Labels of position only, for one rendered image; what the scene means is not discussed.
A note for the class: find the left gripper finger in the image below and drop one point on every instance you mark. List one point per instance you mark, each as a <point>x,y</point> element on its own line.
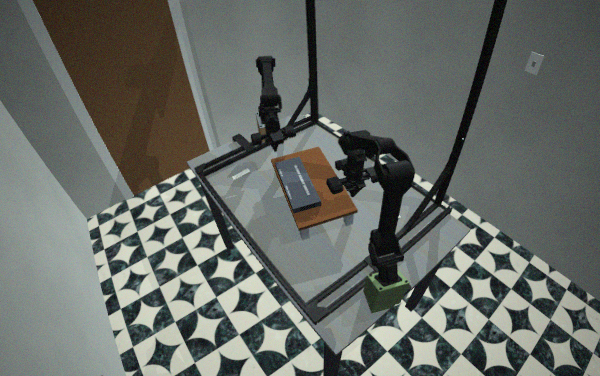
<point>351,190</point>
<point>358,187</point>

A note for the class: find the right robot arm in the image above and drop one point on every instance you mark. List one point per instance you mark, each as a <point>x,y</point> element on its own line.
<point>268,99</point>

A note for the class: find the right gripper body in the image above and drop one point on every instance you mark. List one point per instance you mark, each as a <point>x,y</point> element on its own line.
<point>257,138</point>

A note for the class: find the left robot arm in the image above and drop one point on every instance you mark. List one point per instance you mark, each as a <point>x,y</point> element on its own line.
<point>396,179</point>

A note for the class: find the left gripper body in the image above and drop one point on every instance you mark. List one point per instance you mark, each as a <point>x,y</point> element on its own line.
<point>352,176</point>

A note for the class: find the grey network switch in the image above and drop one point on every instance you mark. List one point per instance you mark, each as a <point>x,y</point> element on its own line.
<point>297,184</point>

